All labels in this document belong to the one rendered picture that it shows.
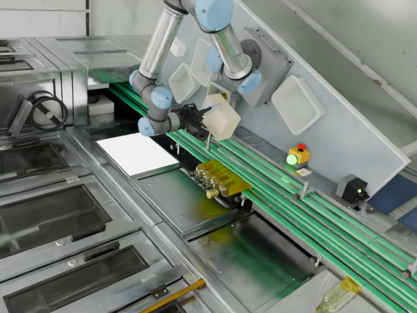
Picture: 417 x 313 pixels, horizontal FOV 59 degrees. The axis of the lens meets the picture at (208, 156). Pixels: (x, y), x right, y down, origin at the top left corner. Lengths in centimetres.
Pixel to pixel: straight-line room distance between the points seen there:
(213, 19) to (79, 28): 422
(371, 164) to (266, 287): 64
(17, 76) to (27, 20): 290
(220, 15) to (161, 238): 94
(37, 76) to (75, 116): 34
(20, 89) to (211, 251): 138
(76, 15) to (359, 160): 433
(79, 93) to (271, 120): 119
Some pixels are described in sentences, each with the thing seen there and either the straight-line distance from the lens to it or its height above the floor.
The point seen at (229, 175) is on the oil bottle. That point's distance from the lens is 178.
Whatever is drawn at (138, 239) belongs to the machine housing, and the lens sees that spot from 166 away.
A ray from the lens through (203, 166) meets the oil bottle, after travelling 182.
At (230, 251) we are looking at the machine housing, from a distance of 166.
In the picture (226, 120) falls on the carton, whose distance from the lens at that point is 152.
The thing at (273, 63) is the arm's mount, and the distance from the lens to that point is 168.
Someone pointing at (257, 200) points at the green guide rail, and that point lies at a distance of 176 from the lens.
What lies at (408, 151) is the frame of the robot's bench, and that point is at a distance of 170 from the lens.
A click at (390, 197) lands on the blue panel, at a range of 181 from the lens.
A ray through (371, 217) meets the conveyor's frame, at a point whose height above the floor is 84.
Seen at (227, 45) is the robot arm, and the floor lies 121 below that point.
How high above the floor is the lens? 213
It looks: 37 degrees down
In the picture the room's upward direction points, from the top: 106 degrees counter-clockwise
